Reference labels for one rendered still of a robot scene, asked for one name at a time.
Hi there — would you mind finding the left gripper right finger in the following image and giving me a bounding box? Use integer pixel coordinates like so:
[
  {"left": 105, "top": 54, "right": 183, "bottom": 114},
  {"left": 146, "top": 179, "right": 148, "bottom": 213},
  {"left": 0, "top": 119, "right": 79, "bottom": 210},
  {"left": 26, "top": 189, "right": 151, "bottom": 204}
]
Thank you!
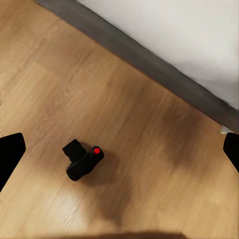
[{"left": 223, "top": 132, "right": 239, "bottom": 173}]

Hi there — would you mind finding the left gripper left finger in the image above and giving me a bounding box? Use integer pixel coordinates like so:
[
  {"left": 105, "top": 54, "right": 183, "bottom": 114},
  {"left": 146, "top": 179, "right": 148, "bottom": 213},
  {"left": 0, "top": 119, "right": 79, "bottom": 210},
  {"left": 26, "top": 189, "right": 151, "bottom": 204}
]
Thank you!
[{"left": 0, "top": 132, "right": 26, "bottom": 192}]

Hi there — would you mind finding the digital camera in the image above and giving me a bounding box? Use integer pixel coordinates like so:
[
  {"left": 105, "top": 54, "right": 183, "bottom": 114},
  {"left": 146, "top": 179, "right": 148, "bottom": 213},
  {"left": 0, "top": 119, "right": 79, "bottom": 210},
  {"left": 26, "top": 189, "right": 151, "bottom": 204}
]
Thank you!
[{"left": 62, "top": 139, "right": 104, "bottom": 181}]

